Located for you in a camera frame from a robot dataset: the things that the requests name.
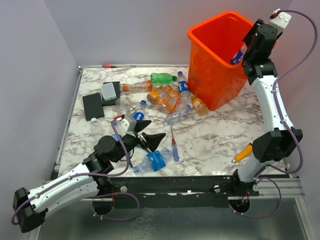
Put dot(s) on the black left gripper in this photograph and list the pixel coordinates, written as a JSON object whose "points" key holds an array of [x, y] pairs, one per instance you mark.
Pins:
{"points": [[152, 140]]}

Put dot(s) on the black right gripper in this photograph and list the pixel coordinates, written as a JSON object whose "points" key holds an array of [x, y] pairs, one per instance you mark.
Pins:
{"points": [[248, 37]]}

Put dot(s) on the crushed blue label water bottle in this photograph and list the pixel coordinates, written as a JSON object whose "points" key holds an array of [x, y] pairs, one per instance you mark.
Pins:
{"points": [[154, 161]]}

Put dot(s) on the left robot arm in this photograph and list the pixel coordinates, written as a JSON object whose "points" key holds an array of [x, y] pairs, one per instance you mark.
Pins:
{"points": [[89, 179]]}

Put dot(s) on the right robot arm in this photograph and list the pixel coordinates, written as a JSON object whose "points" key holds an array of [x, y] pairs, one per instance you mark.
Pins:
{"points": [[280, 137]]}

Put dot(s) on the Pepsi bottle beside bin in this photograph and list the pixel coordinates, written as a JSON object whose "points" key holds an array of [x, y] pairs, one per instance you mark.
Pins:
{"points": [[184, 92]]}

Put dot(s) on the orange plastic bin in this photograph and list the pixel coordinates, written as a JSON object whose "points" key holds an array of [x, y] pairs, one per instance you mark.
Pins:
{"points": [[214, 42]]}

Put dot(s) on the crushed clear blue-cap bottle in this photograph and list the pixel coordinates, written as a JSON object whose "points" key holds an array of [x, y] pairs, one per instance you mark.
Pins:
{"points": [[179, 114]]}

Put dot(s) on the small Pepsi bottle left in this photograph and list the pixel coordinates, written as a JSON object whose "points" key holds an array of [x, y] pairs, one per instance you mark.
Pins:
{"points": [[116, 137]]}

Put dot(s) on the red blue screwdriver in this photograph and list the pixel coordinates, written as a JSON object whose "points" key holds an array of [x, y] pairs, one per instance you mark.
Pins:
{"points": [[174, 146]]}

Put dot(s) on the clear jar metal lid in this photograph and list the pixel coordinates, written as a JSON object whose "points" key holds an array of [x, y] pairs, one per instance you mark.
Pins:
{"points": [[122, 106]]}

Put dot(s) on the orange label bottle right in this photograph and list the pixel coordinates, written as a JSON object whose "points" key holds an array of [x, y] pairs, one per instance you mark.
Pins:
{"points": [[151, 97]]}

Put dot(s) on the large orange label jug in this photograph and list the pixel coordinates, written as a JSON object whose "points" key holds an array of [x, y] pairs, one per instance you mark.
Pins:
{"points": [[167, 100]]}

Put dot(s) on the tall orange label tea bottle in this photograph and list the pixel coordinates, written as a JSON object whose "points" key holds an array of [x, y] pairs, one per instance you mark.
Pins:
{"points": [[142, 86]]}

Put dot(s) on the clear white-cap bottle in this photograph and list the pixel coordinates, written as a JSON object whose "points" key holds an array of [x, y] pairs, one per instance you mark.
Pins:
{"points": [[97, 129]]}

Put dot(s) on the green plastic bottle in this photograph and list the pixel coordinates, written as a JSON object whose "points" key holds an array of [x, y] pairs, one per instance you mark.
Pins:
{"points": [[162, 78]]}

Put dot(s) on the black flat block rear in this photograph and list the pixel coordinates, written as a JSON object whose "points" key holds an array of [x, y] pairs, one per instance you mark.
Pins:
{"points": [[118, 92]]}

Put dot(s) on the black flat block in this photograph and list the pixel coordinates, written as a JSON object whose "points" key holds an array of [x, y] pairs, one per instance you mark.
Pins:
{"points": [[118, 92], [93, 107]]}

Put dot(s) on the white box device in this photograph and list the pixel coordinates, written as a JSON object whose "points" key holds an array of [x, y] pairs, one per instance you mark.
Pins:
{"points": [[108, 91]]}

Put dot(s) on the small orange juice bottle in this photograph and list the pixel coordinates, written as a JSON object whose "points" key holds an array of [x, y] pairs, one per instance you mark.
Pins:
{"points": [[199, 106]]}

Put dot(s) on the black flat block front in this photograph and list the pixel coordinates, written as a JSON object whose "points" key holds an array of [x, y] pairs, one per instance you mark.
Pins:
{"points": [[93, 107]]}

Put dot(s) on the red marker pen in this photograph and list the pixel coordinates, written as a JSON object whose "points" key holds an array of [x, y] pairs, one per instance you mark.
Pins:
{"points": [[107, 66]]}

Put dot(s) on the yellow utility knife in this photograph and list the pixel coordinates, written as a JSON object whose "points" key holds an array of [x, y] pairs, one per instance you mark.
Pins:
{"points": [[244, 153]]}

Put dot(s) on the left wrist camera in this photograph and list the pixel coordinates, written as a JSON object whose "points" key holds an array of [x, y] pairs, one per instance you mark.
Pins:
{"points": [[127, 122]]}

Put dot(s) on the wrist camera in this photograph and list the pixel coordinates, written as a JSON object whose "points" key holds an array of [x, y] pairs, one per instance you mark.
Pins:
{"points": [[279, 20], [127, 122]]}

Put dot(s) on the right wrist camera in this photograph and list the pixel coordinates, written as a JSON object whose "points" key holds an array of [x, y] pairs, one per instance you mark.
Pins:
{"points": [[279, 20]]}

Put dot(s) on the right aluminium frame rail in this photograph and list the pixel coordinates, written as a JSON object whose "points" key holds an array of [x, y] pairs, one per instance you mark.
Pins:
{"points": [[289, 188]]}

